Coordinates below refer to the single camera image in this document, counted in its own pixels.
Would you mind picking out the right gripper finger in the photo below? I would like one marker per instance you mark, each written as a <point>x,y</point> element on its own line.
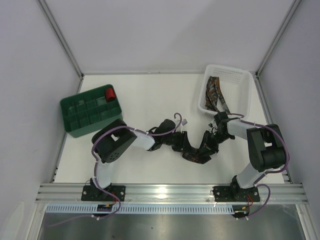
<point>206,155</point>
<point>203,150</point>

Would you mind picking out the dark brown patterned tie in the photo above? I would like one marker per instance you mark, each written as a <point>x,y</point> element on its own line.
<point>196,157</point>

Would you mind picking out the aluminium frame post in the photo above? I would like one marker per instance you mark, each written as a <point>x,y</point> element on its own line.
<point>278,36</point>
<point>60,36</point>

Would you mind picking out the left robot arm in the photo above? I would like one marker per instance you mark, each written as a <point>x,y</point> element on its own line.
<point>111,142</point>

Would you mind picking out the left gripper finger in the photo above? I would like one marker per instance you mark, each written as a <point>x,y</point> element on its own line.
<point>179,149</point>
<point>187,148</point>

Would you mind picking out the orange blue patterned tie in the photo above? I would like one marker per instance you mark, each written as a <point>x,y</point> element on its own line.
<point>213,95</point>

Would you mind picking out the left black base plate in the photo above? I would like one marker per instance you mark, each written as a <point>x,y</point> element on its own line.
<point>90,193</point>

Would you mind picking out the left aluminium frame post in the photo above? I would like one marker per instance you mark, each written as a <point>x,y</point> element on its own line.
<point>60,36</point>

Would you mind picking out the white slotted cable duct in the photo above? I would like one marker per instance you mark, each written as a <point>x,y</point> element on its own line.
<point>206,209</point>

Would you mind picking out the red rolled tie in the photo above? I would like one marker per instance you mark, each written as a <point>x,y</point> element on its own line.
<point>110,95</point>

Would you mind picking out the aluminium mounting rail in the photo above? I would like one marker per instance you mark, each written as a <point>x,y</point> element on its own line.
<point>169,193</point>

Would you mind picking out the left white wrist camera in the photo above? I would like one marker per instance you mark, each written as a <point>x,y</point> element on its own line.
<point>182,124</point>

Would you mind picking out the right aluminium frame post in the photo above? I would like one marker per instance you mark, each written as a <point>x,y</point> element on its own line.
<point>278,36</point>

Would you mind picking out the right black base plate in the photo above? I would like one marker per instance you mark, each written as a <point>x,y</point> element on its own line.
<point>222,193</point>

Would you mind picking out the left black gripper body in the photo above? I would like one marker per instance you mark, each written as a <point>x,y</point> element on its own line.
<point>184,141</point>

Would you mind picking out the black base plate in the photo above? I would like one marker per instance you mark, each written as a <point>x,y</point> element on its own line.
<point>222,193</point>
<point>90,193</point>

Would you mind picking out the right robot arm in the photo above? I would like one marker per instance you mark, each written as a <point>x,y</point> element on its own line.
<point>267,151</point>

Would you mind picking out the green compartment tray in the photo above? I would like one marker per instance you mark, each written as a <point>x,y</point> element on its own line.
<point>88,111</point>

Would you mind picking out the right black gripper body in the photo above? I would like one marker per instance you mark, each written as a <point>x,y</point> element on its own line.
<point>208,141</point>

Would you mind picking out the white plastic basket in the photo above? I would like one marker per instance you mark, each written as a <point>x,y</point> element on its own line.
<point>235,85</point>

